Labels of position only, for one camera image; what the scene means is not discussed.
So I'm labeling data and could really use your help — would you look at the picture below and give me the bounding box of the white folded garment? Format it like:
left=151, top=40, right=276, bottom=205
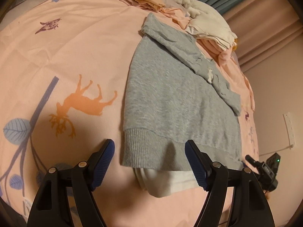
left=185, top=0, right=237, bottom=51

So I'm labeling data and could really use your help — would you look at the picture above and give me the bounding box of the pink folded garment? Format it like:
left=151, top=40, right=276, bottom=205
left=197, top=39, right=238, bottom=66

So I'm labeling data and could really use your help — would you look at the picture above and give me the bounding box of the pink printed duvet cover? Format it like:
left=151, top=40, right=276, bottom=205
left=0, top=0, right=260, bottom=227

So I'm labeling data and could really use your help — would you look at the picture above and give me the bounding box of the grey sweatshirt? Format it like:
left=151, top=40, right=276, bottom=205
left=120, top=12, right=244, bottom=198

